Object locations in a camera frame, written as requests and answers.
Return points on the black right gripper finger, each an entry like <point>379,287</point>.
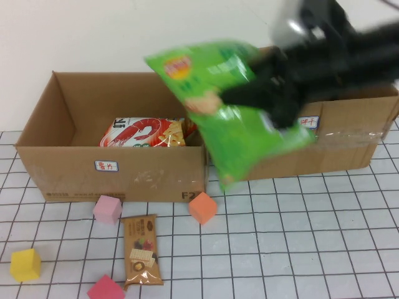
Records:
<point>246,95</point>
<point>265,60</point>

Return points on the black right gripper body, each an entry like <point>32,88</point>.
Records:
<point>293,81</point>

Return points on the green potato chips bag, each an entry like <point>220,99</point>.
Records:
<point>243,143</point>

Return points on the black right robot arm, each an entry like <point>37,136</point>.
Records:
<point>361,50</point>

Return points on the red shrimp snack bag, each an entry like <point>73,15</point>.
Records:
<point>131,134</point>

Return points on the white label on taped box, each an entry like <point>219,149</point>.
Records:
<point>310,122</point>

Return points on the cardboard box with clear tape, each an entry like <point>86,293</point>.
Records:
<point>343,149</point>

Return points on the orange foam cube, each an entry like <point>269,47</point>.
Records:
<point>202,208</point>

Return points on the white grid-patterned table mat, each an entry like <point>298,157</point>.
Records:
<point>311,233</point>

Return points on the white label on F2 box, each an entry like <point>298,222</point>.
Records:
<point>106,165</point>

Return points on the light pink foam cube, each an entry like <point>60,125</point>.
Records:
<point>107,209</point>

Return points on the brown biscuit packet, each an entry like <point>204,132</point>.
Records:
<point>141,249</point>

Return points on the cardboard box printed F2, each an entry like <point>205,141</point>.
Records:
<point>78,182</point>

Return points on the magenta foam cube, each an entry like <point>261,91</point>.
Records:
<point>106,289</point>

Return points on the yellow foam cube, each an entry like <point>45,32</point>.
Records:
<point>25,264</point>

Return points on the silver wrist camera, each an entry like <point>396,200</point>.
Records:
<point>286,26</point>

